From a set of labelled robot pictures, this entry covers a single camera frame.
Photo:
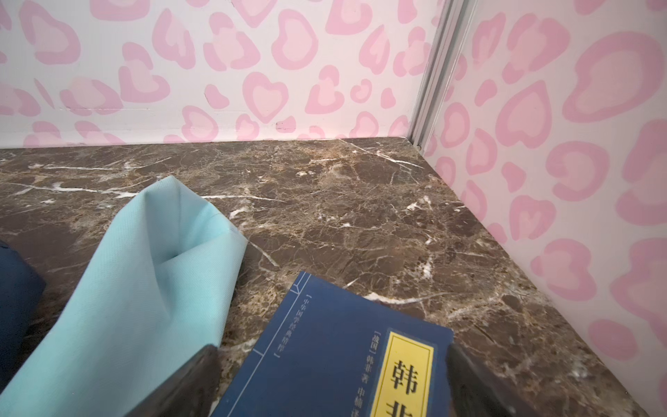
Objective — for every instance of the navy blue student backpack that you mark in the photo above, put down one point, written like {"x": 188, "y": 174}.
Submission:
{"x": 21, "y": 290}

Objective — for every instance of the teal pencil pouch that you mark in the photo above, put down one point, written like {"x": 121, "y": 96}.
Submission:
{"x": 156, "y": 291}

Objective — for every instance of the navy book yellow label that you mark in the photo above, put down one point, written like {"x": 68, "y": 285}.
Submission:
{"x": 329, "y": 352}

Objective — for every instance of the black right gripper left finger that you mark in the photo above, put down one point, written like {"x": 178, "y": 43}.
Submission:
{"x": 189, "y": 392}

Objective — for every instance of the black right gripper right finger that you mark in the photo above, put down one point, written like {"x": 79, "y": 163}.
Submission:
{"x": 477, "y": 391}

